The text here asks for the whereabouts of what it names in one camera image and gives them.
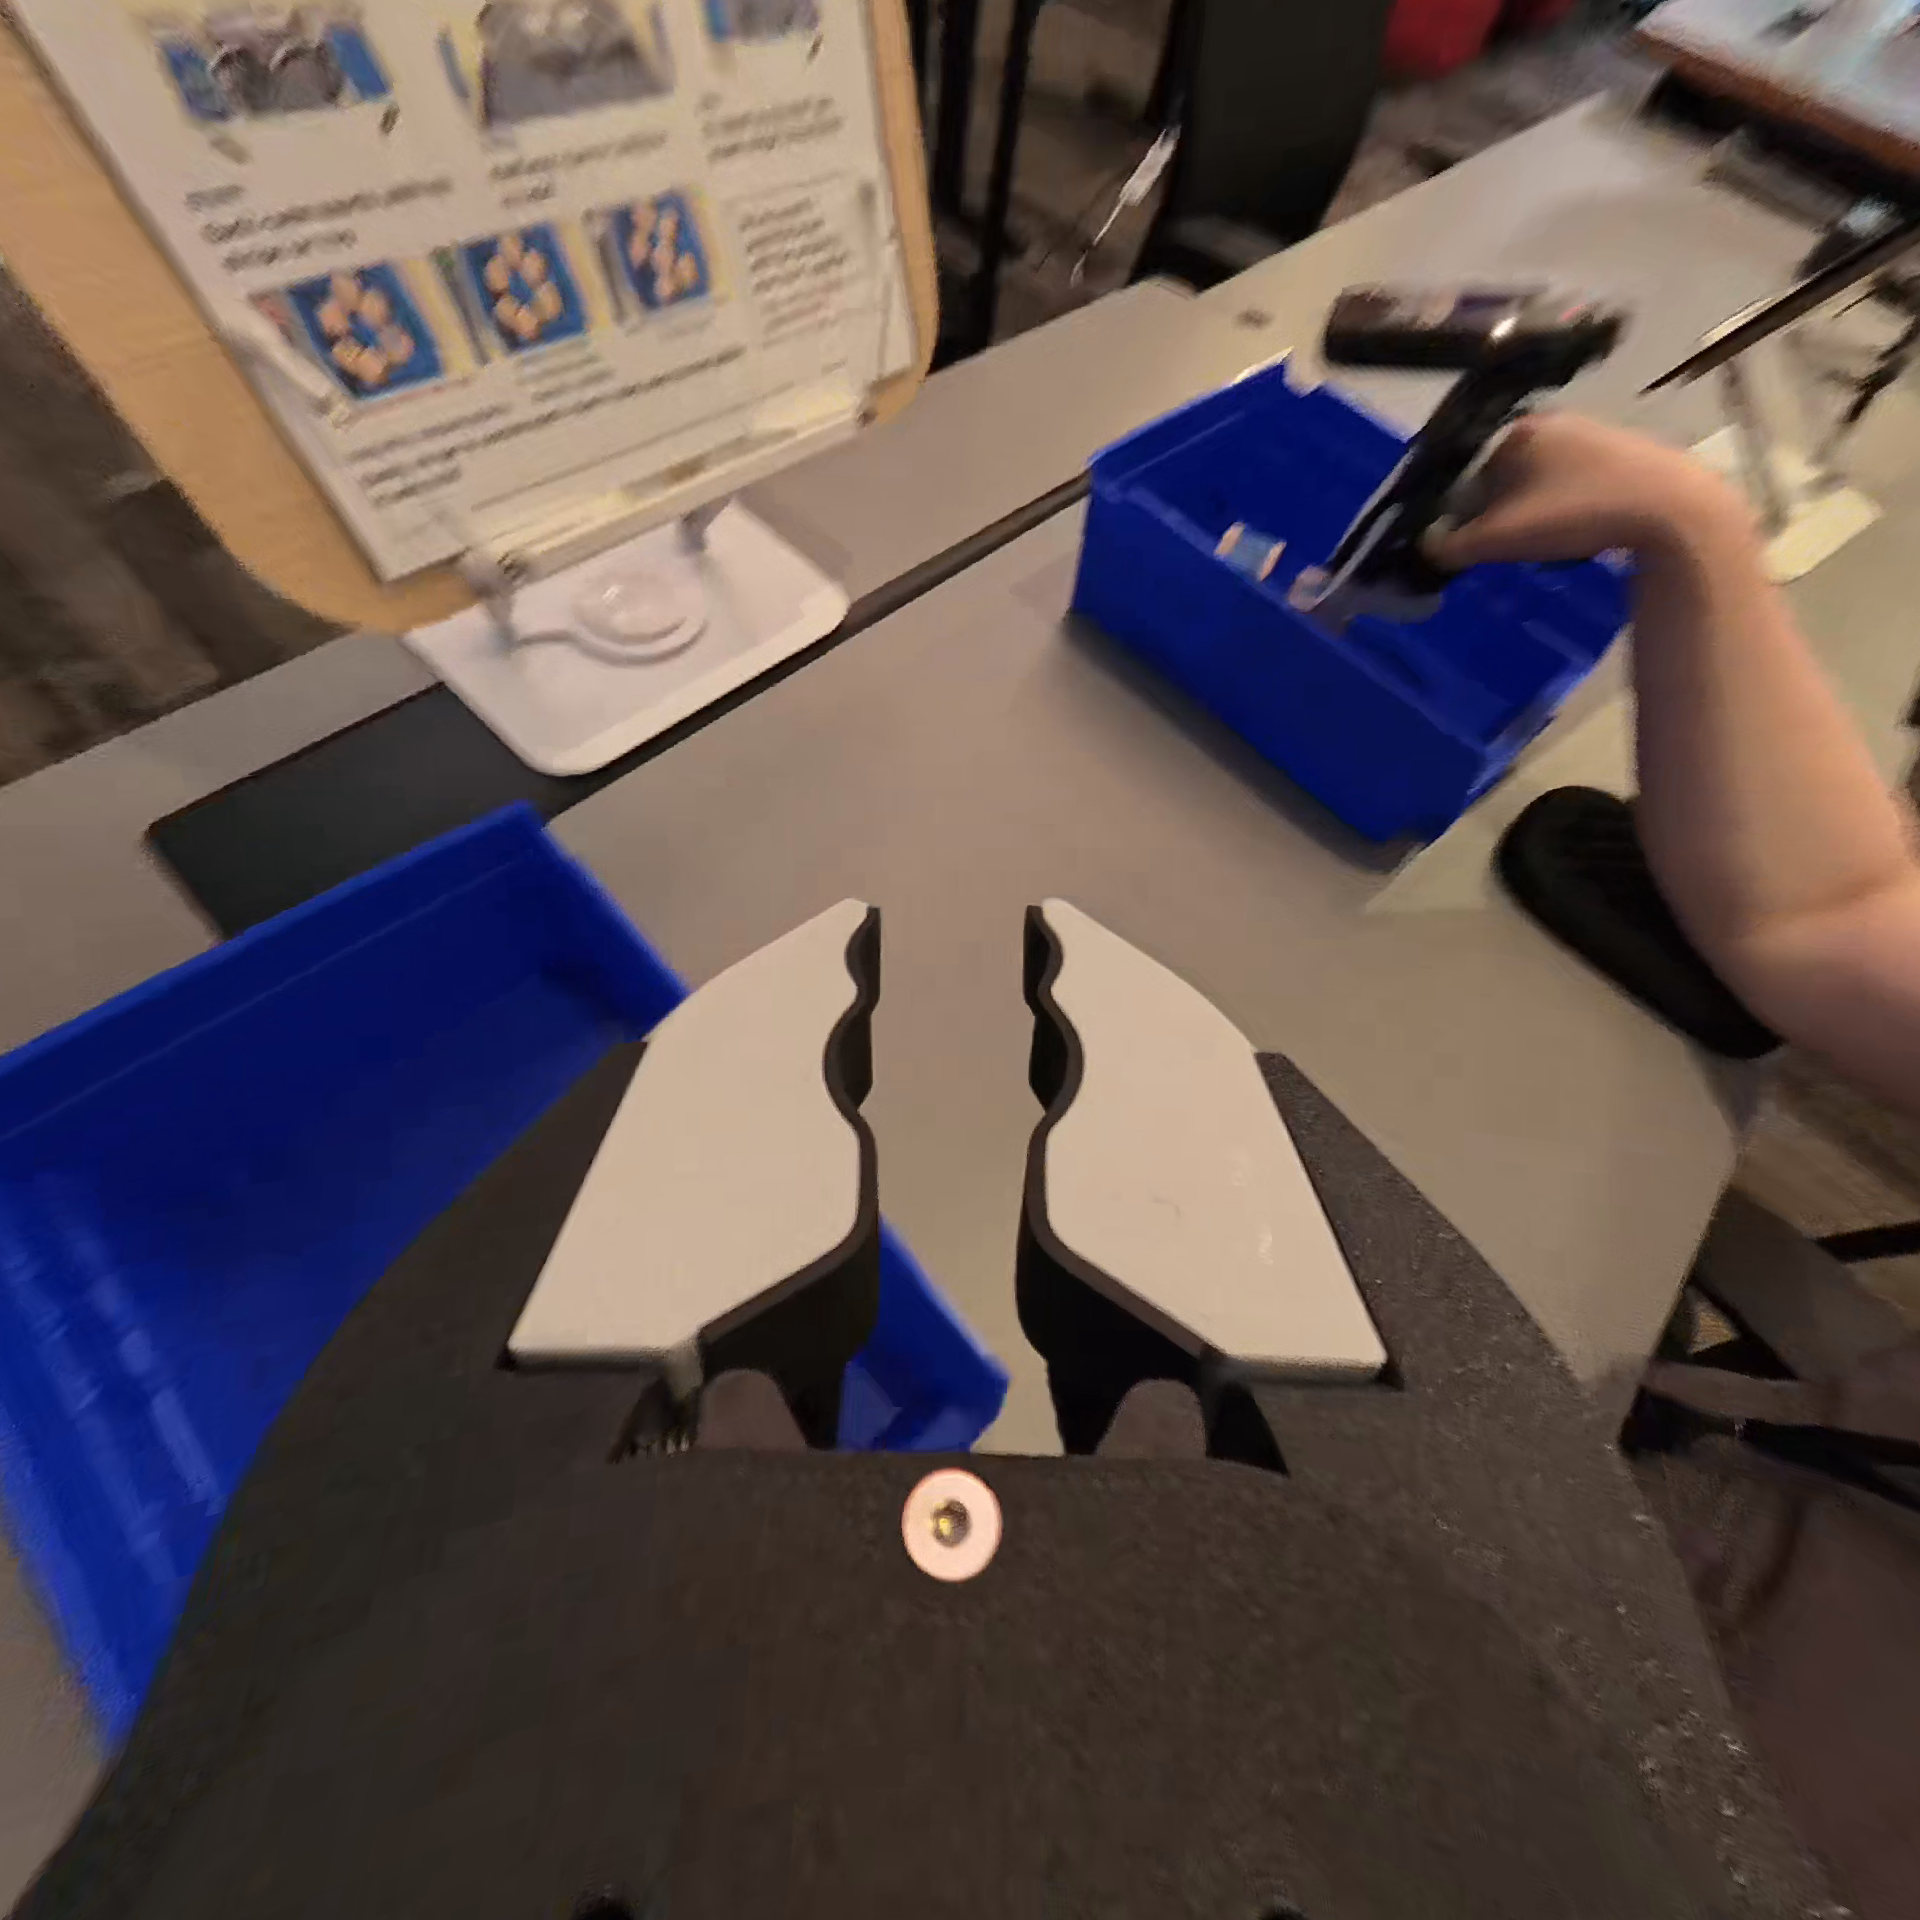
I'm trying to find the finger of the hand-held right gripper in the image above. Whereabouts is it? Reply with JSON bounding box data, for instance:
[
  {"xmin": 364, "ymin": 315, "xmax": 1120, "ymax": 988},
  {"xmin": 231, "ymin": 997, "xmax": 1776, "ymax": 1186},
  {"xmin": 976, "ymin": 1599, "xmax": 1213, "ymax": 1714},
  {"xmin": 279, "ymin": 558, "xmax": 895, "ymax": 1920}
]
[{"xmin": 1286, "ymin": 563, "xmax": 1450, "ymax": 626}]

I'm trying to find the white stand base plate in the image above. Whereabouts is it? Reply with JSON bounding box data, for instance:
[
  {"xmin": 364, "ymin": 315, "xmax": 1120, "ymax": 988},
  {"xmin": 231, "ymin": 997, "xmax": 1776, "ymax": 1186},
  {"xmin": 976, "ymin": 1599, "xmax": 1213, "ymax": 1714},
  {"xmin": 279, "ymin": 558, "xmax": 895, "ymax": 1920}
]
[
  {"xmin": 1723, "ymin": 388, "xmax": 1885, "ymax": 588},
  {"xmin": 403, "ymin": 504, "xmax": 850, "ymax": 777}
]

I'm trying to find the person's right hand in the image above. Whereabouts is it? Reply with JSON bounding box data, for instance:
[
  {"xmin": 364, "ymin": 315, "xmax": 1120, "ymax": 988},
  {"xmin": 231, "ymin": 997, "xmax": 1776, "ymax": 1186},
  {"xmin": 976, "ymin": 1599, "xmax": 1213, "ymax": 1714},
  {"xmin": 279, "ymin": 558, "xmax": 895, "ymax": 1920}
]
[{"xmin": 1424, "ymin": 413, "xmax": 1769, "ymax": 576}]

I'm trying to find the wooden-edged work table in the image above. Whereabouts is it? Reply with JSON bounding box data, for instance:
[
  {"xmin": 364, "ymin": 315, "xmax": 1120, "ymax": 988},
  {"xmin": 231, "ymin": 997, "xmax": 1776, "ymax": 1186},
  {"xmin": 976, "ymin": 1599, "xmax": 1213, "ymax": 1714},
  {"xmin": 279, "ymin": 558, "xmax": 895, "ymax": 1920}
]
[{"xmin": 1637, "ymin": 0, "xmax": 1920, "ymax": 184}]

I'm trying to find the white power strip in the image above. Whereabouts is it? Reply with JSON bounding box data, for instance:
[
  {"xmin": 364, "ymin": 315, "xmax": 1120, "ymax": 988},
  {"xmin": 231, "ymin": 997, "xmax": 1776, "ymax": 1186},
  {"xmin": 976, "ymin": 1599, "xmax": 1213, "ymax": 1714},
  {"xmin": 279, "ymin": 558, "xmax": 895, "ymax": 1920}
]
[{"xmin": 1071, "ymin": 128, "xmax": 1188, "ymax": 277}]

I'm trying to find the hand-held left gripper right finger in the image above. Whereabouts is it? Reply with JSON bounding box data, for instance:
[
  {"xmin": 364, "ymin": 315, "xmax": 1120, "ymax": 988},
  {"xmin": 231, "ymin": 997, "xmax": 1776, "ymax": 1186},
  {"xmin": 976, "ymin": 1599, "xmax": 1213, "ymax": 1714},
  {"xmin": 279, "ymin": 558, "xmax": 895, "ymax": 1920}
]
[{"xmin": 1015, "ymin": 899, "xmax": 1390, "ymax": 1458}]

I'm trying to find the dark flat panel on stand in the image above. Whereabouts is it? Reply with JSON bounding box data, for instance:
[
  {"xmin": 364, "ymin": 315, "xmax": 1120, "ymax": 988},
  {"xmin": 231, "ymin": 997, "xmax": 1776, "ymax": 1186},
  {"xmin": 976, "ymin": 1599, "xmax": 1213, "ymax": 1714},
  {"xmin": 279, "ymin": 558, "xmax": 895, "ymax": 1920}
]
[{"xmin": 1644, "ymin": 225, "xmax": 1920, "ymax": 396}]

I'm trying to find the black textured pad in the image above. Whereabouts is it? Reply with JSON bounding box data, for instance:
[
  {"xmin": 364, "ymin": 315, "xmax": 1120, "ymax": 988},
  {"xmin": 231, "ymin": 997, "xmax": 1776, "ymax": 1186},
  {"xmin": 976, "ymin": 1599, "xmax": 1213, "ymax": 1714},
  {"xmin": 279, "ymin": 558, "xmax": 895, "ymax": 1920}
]
[{"xmin": 1497, "ymin": 788, "xmax": 1786, "ymax": 1057}]

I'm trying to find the blue plastic bin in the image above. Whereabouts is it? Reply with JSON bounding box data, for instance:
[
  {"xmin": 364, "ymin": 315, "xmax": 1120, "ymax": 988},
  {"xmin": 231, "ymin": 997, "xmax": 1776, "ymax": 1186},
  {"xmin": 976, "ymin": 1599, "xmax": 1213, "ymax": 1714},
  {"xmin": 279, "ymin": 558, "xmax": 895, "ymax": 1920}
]
[
  {"xmin": 1068, "ymin": 361, "xmax": 1637, "ymax": 846},
  {"xmin": 0, "ymin": 803, "xmax": 1010, "ymax": 1751}
]

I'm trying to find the wooden sign board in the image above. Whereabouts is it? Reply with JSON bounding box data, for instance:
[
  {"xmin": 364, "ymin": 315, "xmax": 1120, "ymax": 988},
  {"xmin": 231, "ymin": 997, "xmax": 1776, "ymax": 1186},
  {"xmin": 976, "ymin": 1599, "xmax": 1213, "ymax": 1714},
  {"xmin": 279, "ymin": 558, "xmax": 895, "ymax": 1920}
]
[{"xmin": 0, "ymin": 0, "xmax": 941, "ymax": 633}]

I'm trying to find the black office chair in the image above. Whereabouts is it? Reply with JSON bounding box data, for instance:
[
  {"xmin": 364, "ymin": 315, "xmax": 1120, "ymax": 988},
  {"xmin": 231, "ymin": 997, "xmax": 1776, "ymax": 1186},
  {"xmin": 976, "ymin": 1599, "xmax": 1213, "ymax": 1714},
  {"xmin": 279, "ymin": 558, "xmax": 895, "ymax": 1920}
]
[{"xmin": 1155, "ymin": 0, "xmax": 1387, "ymax": 288}]

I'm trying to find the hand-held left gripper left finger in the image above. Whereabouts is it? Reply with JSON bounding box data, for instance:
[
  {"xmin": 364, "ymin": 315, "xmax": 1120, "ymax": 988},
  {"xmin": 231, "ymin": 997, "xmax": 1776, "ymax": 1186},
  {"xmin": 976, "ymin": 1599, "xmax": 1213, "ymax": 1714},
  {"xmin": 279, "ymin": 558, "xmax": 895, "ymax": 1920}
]
[{"xmin": 506, "ymin": 901, "xmax": 888, "ymax": 1455}]

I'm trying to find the person's right forearm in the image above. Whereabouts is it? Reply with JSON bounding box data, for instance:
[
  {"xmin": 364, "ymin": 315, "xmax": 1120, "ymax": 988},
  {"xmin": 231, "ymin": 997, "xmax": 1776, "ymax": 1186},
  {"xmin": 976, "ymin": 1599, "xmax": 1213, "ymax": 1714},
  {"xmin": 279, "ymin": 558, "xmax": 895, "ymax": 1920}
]
[{"xmin": 1619, "ymin": 497, "xmax": 1920, "ymax": 1053}]

